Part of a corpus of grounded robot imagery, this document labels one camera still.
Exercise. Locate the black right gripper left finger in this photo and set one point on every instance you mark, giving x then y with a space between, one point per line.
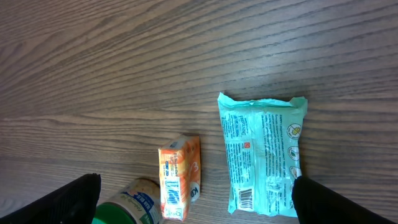
73 203

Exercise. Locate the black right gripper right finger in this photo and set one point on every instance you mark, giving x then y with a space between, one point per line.
317 204

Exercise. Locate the green lid seasoning jar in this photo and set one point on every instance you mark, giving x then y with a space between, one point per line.
137 203

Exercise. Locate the teal tissue packet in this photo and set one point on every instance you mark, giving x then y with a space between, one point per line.
262 148

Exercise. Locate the orange snack packet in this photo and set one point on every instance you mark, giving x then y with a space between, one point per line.
180 176

